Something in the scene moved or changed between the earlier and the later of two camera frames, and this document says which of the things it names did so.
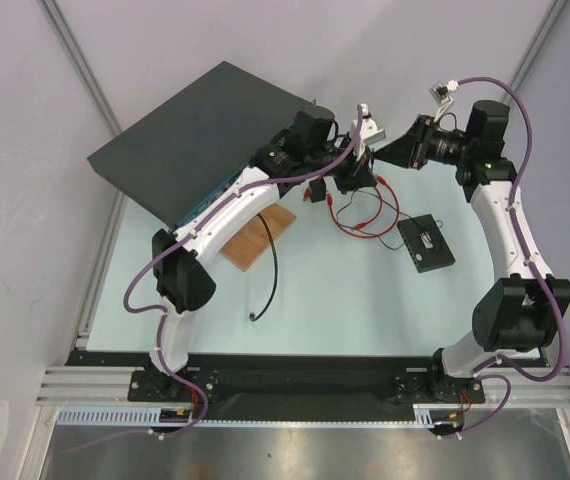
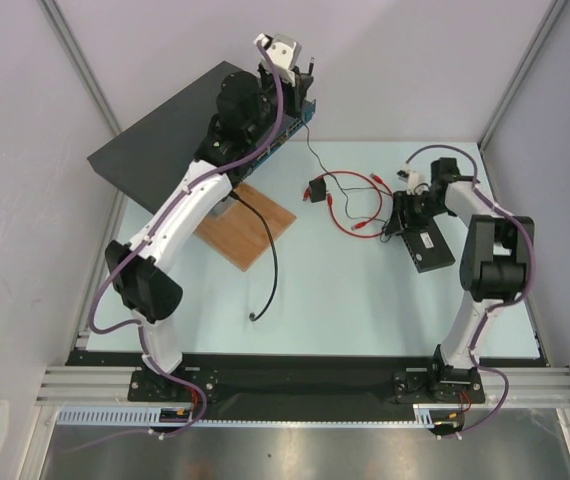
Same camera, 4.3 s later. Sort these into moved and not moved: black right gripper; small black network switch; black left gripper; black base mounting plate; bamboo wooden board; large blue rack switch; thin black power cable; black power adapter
Moved: black right gripper; thin black power cable; black left gripper
Not moved: black power adapter; large blue rack switch; black base mounting plate; small black network switch; bamboo wooden board
